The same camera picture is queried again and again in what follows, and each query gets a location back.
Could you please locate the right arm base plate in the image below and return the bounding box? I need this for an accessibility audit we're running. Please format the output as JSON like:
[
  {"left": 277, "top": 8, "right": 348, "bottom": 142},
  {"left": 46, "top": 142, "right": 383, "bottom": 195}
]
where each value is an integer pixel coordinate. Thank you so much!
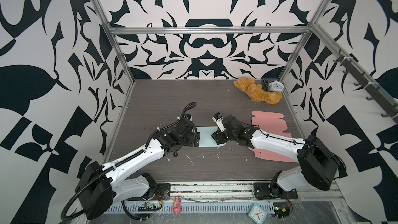
[{"left": 253, "top": 183, "right": 299, "bottom": 200}]

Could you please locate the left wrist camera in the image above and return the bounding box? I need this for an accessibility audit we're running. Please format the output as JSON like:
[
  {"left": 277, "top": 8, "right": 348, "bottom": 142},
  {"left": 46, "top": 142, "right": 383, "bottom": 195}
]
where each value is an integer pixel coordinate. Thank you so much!
[{"left": 183, "top": 114, "right": 193, "bottom": 122}]

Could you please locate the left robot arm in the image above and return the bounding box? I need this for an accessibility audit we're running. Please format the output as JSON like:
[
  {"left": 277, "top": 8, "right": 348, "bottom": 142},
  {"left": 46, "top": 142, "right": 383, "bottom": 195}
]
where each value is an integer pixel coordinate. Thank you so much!
[{"left": 71, "top": 114, "right": 199, "bottom": 220}]

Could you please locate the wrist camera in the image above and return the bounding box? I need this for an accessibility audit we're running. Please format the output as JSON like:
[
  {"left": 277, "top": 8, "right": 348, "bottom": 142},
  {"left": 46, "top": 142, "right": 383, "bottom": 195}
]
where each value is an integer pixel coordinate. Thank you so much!
[
  {"left": 212, "top": 113, "right": 225, "bottom": 132},
  {"left": 183, "top": 114, "right": 193, "bottom": 122}
]

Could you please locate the pink paper box blank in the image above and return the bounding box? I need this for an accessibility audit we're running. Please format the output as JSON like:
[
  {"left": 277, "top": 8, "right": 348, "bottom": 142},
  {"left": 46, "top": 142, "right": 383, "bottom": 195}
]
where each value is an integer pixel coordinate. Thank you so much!
[{"left": 250, "top": 111, "right": 295, "bottom": 163}]

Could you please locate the pink small toy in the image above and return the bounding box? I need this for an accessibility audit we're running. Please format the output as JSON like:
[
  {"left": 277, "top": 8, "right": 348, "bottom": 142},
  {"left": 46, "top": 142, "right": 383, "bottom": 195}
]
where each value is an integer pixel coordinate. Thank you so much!
[{"left": 172, "top": 197, "right": 181, "bottom": 215}]

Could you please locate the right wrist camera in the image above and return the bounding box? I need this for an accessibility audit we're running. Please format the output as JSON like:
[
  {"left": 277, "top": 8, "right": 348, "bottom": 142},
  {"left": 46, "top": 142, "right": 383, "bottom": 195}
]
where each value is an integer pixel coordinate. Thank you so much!
[{"left": 212, "top": 113, "right": 225, "bottom": 132}]

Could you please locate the teal square clock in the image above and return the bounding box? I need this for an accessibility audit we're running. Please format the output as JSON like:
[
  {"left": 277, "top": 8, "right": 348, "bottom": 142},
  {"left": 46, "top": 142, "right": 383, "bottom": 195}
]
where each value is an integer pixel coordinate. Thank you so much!
[{"left": 247, "top": 203, "right": 267, "bottom": 224}]

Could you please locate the black remote control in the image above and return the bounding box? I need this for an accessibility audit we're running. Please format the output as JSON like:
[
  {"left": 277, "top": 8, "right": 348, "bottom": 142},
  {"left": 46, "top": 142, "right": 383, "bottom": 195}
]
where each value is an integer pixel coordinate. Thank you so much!
[{"left": 261, "top": 78, "right": 269, "bottom": 92}]

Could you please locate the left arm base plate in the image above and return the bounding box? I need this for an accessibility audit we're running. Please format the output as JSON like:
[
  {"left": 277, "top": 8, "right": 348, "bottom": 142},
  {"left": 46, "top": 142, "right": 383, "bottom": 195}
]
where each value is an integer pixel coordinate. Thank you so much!
[{"left": 128, "top": 183, "right": 171, "bottom": 201}]

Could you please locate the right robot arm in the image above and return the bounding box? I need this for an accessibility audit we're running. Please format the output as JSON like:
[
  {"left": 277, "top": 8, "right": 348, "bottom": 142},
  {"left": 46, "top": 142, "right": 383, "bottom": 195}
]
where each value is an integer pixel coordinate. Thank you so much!
[{"left": 211, "top": 113, "right": 341, "bottom": 192}]

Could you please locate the white round alarm clock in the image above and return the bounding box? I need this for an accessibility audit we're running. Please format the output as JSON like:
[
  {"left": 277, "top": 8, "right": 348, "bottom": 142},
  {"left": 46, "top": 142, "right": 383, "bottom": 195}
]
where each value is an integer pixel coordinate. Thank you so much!
[{"left": 268, "top": 81, "right": 284, "bottom": 92}]

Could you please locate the black coat hook rail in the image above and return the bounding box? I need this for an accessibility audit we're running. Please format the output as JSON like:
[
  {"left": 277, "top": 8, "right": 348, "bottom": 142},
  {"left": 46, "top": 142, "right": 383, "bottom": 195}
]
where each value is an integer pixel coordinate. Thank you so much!
[{"left": 334, "top": 48, "right": 398, "bottom": 124}]

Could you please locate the circuit board right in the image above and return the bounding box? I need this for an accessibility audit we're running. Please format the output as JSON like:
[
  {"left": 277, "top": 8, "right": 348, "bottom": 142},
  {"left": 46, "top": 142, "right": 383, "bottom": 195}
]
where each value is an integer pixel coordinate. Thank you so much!
[{"left": 272, "top": 201, "right": 293, "bottom": 219}]

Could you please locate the green circuit board left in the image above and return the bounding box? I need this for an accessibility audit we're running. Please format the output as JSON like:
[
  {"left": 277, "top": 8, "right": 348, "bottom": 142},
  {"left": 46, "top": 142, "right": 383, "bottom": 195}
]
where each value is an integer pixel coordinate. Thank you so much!
[{"left": 137, "top": 202, "right": 162, "bottom": 212}]

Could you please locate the brown teddy bear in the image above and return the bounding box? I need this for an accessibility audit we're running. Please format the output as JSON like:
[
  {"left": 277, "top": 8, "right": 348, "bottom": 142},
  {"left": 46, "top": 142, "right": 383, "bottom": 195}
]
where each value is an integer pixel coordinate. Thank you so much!
[{"left": 233, "top": 77, "right": 283, "bottom": 105}]

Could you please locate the light blue paper box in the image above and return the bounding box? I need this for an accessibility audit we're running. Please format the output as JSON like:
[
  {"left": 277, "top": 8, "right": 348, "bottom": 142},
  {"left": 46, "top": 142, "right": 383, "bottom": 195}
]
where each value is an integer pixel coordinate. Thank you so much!
[{"left": 197, "top": 126, "right": 224, "bottom": 148}]

